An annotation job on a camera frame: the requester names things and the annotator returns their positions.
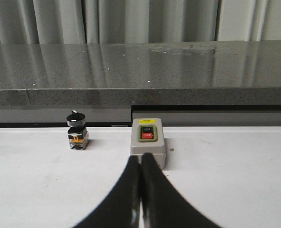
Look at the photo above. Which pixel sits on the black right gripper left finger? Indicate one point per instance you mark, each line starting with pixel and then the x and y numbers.
pixel 121 207

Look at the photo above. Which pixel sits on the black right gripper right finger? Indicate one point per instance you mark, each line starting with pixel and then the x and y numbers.
pixel 163 206

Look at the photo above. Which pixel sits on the grey stone counter slab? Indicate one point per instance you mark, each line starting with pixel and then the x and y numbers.
pixel 219 83

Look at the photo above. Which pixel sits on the grey pleated curtain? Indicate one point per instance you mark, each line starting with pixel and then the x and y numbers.
pixel 137 21

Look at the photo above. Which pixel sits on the grey on-off switch box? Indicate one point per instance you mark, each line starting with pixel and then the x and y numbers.
pixel 147 137

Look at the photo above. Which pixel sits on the black rotary selector switch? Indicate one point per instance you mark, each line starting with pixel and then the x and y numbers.
pixel 77 134

